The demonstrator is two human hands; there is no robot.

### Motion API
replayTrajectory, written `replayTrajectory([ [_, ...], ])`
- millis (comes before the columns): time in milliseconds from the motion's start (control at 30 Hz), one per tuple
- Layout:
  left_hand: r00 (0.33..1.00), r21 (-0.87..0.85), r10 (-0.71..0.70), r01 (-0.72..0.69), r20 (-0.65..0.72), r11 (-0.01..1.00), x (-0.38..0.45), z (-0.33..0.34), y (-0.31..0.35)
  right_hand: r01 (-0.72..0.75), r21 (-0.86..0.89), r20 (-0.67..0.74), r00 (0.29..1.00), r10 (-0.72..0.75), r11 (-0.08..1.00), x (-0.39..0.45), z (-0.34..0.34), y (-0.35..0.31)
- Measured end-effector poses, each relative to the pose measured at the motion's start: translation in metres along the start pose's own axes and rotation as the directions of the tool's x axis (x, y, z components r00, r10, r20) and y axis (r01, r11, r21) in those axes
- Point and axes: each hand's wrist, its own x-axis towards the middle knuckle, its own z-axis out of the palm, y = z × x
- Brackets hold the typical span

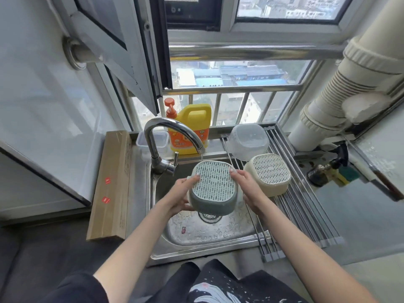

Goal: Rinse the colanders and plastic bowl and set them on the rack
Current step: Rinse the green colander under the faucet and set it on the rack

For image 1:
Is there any person's left forearm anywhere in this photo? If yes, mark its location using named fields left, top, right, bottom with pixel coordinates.
left=93, top=199, right=177, bottom=303

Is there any stainless steel rail bar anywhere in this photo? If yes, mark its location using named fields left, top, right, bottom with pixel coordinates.
left=62, top=36, right=348, bottom=72

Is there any white drain pipe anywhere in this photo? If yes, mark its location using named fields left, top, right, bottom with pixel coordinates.
left=287, top=0, right=404, bottom=153

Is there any person's black patterned garment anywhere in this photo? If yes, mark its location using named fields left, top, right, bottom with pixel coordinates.
left=40, top=259, right=309, bottom=303

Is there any white window frame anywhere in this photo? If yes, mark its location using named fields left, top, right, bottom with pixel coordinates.
left=164, top=0, right=377, bottom=45

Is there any chrome faucet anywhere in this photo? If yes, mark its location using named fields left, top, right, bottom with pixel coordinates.
left=144, top=117, right=206, bottom=177

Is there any grey strainer basket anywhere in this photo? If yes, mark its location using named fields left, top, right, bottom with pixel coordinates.
left=187, top=160, right=239, bottom=217

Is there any person's right hand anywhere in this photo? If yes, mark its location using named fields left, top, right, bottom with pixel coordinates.
left=229, top=169, right=269, bottom=215

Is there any black brass gas valve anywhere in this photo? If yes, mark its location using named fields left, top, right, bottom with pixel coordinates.
left=307, top=144, right=350, bottom=188

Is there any beige strainer basket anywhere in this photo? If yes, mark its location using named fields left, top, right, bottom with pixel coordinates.
left=243, top=153, right=292, bottom=198

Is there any yellow detergent bottle orange pump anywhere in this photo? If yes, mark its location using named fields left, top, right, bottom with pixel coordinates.
left=164, top=98, right=212, bottom=155

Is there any knife with brown handle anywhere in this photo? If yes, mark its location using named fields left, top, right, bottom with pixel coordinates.
left=343, top=137, right=404, bottom=202

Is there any yellow green sponge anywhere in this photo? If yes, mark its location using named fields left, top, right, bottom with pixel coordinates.
left=334, top=166, right=360, bottom=188

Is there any clear plastic bowl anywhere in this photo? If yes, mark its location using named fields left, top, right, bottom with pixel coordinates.
left=226, top=124, right=270, bottom=162

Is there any open white window sash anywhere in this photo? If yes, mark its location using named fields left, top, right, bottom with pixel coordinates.
left=47, top=0, right=173, bottom=117

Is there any steel roll-up drying rack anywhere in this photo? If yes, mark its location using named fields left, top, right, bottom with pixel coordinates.
left=220, top=124, right=345, bottom=263

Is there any person's left hand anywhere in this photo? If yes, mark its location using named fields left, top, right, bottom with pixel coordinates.
left=162, top=174, right=201, bottom=215

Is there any stainless steel sink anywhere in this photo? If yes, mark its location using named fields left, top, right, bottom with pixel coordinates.
left=148, top=156, right=276, bottom=267

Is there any metal sink drain strainer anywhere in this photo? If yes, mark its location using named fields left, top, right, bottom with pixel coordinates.
left=199, top=212, right=223, bottom=225

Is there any long brown cardboard box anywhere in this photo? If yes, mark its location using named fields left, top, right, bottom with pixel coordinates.
left=86, top=130, right=133, bottom=242

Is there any person's right forearm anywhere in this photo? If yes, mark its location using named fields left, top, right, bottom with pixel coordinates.
left=252, top=198, right=378, bottom=303

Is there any small clear plastic container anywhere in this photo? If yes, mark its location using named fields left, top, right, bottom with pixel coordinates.
left=136, top=130, right=170, bottom=157

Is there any metal window guard railing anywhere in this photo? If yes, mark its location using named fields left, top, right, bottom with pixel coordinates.
left=128, top=84, right=304, bottom=127

